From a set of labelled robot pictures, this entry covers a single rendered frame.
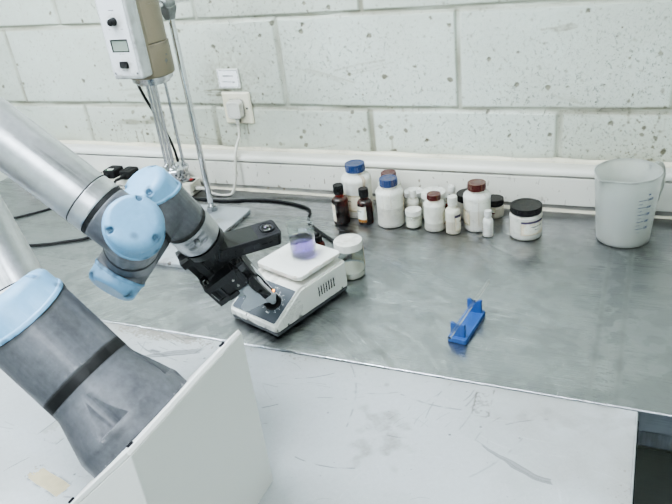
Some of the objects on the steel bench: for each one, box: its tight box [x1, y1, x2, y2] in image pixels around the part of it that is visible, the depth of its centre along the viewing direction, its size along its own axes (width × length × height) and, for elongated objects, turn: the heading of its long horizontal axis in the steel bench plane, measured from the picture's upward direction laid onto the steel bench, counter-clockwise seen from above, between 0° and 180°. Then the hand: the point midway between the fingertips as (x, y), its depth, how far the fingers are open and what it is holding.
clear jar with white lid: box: [333, 234, 366, 281], centre depth 141 cm, size 6×6×8 cm
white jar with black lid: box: [510, 198, 543, 241], centre depth 148 cm, size 7×7×7 cm
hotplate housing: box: [231, 258, 347, 337], centre depth 135 cm, size 22×13×8 cm, turn 150°
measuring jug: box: [594, 158, 666, 248], centre depth 141 cm, size 18×13×15 cm
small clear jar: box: [405, 206, 423, 229], centre depth 159 cm, size 4×4×4 cm
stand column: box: [168, 19, 218, 213], centre depth 162 cm, size 3×3×70 cm
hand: (273, 294), depth 126 cm, fingers closed, pressing on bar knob
